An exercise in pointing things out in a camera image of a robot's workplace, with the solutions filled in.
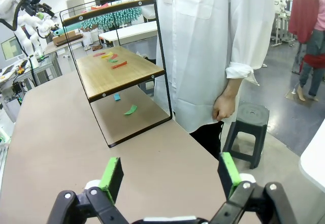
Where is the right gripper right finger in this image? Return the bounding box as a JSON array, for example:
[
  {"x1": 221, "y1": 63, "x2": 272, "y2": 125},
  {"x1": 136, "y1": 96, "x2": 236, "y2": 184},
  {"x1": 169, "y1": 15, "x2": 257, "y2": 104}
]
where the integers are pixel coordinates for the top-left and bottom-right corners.
[{"x1": 209, "y1": 152, "x2": 298, "y2": 224}]

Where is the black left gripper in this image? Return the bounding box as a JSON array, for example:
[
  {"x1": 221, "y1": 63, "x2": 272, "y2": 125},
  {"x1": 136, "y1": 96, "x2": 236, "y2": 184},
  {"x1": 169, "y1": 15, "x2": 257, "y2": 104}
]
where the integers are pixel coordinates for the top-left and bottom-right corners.
[{"x1": 23, "y1": 0, "x2": 56, "y2": 21}]

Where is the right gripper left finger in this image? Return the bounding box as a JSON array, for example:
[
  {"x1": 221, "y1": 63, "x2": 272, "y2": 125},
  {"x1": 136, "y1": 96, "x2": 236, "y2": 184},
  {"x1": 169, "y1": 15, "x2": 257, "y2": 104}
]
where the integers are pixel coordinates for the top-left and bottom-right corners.
[{"x1": 47, "y1": 157, "x2": 130, "y2": 224}]

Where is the teal microfiber duster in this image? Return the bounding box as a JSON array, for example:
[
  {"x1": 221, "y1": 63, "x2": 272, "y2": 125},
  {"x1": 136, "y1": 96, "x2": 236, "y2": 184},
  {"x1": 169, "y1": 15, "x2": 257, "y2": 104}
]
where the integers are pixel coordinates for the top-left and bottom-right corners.
[{"x1": 52, "y1": 7, "x2": 143, "y2": 36}]

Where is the person's left forearm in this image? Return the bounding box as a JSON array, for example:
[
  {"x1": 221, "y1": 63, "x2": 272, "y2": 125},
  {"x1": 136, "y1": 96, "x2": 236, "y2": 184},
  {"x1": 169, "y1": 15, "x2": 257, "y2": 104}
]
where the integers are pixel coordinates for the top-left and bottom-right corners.
[{"x1": 223, "y1": 78, "x2": 245, "y2": 100}]

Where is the two-tier wooden metal shelf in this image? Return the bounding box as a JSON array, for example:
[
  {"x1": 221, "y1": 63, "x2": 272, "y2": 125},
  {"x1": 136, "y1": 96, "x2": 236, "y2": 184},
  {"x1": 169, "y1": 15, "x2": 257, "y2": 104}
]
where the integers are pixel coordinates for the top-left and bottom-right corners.
[{"x1": 59, "y1": 0, "x2": 174, "y2": 148}]

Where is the person's left hand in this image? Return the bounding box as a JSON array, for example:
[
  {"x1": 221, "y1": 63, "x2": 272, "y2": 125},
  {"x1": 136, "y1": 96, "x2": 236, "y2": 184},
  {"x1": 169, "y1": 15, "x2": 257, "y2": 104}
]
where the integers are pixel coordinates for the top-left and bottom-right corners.
[{"x1": 212, "y1": 93, "x2": 242, "y2": 121}]

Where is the brown box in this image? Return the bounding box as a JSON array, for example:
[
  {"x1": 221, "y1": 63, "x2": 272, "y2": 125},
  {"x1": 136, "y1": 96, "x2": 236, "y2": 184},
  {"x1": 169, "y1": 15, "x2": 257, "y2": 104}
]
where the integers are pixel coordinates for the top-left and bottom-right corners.
[{"x1": 52, "y1": 29, "x2": 84, "y2": 47}]

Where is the computer monitor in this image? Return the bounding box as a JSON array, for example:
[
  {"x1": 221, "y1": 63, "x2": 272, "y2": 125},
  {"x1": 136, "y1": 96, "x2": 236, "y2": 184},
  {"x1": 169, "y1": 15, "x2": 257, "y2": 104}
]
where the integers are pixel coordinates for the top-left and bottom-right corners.
[{"x1": 1, "y1": 36, "x2": 24, "y2": 61}]

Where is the gray aluminium cart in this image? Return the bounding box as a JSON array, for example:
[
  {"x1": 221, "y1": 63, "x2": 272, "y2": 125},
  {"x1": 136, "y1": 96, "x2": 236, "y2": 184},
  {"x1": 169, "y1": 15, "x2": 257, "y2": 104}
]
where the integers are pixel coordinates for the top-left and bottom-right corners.
[{"x1": 32, "y1": 52, "x2": 63, "y2": 85}]

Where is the orange paper scrap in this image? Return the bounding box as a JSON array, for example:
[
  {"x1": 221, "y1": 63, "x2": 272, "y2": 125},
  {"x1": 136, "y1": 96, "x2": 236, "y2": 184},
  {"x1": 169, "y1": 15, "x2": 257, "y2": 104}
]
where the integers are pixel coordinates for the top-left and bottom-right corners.
[{"x1": 90, "y1": 3, "x2": 110, "y2": 11}]

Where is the black plastic stool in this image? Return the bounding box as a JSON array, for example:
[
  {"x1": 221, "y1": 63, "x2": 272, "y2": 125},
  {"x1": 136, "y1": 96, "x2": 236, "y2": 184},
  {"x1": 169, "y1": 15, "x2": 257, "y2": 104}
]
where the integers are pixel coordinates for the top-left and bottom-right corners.
[{"x1": 222, "y1": 101, "x2": 270, "y2": 170}]

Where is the white cluttered workbench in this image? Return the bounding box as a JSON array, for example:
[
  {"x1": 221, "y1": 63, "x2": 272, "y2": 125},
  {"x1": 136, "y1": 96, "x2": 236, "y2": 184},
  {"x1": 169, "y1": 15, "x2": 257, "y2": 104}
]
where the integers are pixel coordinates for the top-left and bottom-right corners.
[{"x1": 0, "y1": 57, "x2": 35, "y2": 103}]

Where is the black control box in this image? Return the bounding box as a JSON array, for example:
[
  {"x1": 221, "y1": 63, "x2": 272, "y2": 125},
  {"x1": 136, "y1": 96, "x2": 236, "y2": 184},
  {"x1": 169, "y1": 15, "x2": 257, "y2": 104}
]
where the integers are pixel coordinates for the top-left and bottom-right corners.
[{"x1": 12, "y1": 81, "x2": 25, "y2": 94}]

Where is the white side table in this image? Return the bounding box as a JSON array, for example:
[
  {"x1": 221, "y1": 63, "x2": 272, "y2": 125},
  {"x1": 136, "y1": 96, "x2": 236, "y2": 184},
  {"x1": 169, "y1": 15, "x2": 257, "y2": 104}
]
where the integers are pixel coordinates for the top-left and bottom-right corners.
[{"x1": 299, "y1": 121, "x2": 325, "y2": 193}]

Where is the long white table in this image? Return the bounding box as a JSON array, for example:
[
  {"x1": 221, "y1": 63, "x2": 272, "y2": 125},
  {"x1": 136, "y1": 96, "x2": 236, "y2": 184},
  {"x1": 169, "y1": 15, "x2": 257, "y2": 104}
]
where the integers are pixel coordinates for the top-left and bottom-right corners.
[{"x1": 98, "y1": 20, "x2": 158, "y2": 47}]

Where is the gray mannequin mat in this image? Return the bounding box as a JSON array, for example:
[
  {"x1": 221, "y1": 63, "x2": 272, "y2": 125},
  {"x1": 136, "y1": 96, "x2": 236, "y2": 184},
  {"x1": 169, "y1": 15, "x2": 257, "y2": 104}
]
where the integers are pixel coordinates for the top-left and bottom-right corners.
[{"x1": 284, "y1": 88, "x2": 317, "y2": 108}]

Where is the green white device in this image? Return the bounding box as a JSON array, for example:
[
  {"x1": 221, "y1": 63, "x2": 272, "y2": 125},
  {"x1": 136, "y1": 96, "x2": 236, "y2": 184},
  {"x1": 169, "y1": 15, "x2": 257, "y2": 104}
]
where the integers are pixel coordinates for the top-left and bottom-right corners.
[{"x1": 0, "y1": 126, "x2": 11, "y2": 145}]

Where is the person in white shirt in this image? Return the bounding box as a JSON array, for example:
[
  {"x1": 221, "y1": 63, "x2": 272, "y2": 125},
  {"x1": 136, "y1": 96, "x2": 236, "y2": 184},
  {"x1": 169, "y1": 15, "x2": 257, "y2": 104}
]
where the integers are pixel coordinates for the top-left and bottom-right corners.
[{"x1": 133, "y1": 0, "x2": 276, "y2": 163}]

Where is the person in red top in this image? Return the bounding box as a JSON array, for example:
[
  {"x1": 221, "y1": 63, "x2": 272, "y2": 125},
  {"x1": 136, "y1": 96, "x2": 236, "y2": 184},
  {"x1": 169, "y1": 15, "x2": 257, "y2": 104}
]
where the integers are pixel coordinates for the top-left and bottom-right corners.
[{"x1": 288, "y1": 0, "x2": 325, "y2": 103}]

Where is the small white distant robot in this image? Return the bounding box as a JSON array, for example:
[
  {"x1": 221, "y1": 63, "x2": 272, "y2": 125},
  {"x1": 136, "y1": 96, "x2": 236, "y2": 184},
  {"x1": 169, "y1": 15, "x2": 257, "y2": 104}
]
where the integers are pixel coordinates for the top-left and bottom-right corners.
[{"x1": 274, "y1": 0, "x2": 289, "y2": 14}]

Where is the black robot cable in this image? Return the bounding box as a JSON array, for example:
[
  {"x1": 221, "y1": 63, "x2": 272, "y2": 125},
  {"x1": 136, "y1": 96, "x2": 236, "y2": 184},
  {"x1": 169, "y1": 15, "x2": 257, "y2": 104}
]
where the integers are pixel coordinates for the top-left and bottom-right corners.
[{"x1": 0, "y1": 0, "x2": 30, "y2": 31}]

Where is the gray desk frame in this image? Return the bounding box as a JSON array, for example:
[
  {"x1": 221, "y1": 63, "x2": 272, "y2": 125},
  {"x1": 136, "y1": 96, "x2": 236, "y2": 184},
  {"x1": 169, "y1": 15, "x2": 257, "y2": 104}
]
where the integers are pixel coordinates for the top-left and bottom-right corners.
[{"x1": 269, "y1": 12, "x2": 298, "y2": 47}]

